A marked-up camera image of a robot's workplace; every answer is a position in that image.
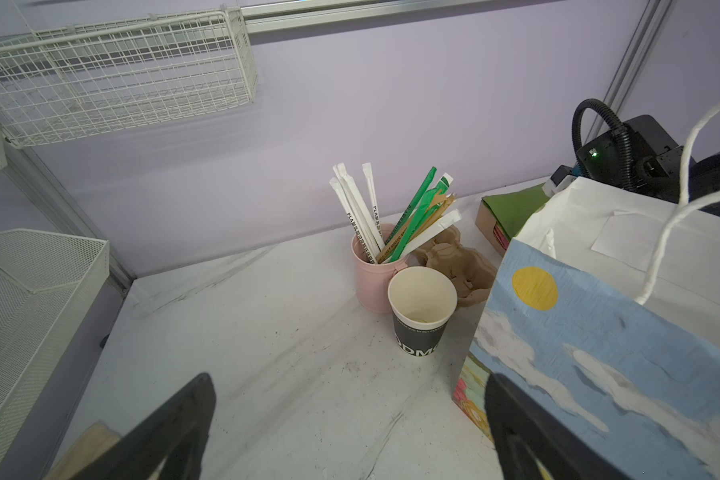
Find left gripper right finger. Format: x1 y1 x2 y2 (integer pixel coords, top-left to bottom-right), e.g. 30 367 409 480
484 373 627 479

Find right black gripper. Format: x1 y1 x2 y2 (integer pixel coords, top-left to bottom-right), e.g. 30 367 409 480
543 99 683 198

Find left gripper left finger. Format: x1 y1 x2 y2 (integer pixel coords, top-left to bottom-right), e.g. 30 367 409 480
73 372 216 479

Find green napkin stack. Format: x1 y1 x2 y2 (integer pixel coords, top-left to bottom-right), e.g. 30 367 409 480
482 184 549 239

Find green paper gift bag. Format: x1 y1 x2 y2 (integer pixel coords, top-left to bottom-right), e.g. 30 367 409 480
452 89 720 480

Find stacked paper coffee cup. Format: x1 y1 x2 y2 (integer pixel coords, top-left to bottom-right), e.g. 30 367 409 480
387 266 458 357

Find pink napkin stack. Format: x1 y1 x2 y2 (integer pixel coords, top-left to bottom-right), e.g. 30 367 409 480
493 223 511 251

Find cardboard napkin box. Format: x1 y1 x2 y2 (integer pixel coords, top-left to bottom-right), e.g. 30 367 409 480
475 201 506 257

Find brown pulp cup carriers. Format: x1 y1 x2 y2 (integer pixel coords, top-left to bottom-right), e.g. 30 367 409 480
413 226 498 308

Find white mesh two-tier shelf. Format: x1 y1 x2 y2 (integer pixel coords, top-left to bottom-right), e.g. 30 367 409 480
0 98 112 480

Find pink straw holder cup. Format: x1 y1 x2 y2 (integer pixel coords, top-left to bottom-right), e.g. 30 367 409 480
351 236 409 314

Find white wire basket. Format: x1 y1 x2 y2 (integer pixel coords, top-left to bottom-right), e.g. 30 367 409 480
0 5 257 148

